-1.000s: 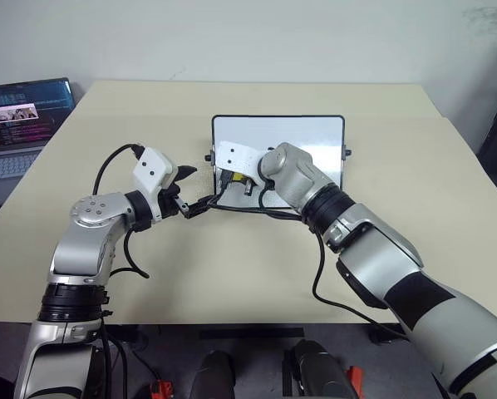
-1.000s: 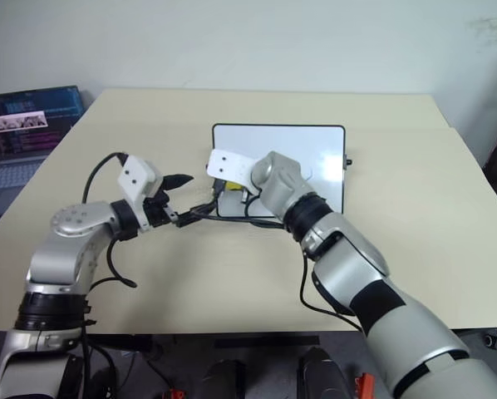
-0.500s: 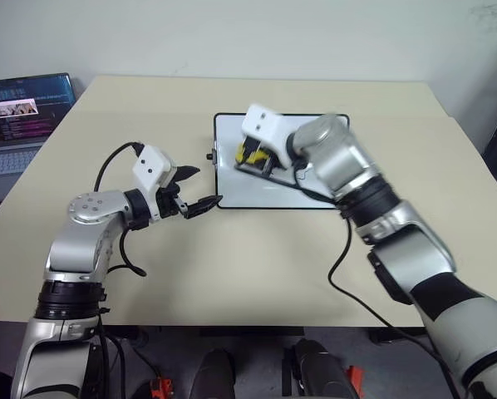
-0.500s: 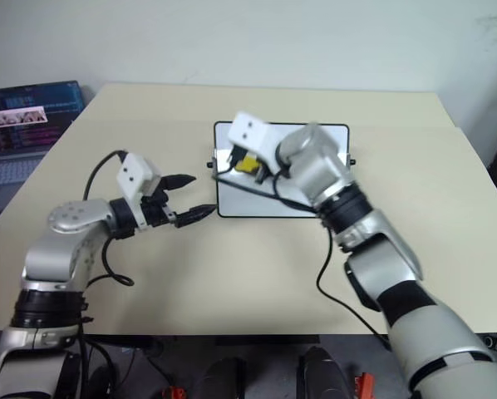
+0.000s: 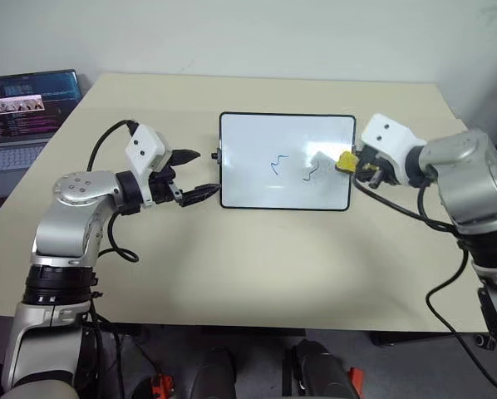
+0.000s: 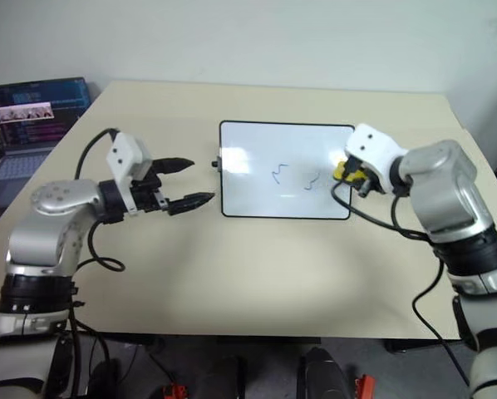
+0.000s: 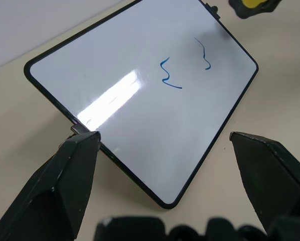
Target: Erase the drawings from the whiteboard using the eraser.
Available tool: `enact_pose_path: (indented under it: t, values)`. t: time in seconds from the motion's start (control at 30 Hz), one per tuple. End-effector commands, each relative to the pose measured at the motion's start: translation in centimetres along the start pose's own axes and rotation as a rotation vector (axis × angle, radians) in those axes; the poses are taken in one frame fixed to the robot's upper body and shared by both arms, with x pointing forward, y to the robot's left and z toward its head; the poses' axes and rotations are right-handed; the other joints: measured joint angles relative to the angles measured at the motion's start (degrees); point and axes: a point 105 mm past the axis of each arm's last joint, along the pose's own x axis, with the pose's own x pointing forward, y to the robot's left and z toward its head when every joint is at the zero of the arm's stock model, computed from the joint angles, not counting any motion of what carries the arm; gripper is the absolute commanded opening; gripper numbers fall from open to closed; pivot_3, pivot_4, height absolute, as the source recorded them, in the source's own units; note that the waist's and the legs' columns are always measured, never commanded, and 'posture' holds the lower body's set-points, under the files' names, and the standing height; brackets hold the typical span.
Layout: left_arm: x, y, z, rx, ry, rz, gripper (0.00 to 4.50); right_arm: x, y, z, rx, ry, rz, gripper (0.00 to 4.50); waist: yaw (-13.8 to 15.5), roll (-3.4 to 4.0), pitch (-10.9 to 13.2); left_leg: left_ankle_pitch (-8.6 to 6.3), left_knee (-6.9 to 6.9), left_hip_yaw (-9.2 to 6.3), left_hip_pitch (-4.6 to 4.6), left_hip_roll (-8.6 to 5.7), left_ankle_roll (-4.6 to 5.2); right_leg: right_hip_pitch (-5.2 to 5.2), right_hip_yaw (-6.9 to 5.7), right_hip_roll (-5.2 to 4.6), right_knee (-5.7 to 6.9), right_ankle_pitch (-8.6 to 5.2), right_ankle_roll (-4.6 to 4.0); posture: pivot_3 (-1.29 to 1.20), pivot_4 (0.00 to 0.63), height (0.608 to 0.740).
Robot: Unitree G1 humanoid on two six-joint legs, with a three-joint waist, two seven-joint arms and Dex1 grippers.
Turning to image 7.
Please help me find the yellow and black eraser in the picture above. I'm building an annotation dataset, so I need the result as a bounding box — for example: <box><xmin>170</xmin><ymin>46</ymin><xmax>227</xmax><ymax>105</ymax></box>
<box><xmin>228</xmin><ymin>0</ymin><xmax>283</xmax><ymax>20</ymax></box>

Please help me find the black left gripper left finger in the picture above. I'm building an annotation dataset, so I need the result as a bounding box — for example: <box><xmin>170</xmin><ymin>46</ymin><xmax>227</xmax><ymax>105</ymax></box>
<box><xmin>0</xmin><ymin>131</ymin><xmax>102</xmax><ymax>241</ymax></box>

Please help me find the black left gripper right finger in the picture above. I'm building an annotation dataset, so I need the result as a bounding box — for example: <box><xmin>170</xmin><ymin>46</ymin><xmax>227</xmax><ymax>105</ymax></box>
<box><xmin>229</xmin><ymin>131</ymin><xmax>300</xmax><ymax>236</ymax></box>

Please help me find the black-framed whiteboard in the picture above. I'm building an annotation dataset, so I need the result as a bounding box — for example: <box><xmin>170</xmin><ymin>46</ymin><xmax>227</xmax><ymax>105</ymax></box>
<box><xmin>24</xmin><ymin>0</ymin><xmax>259</xmax><ymax>209</ymax></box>

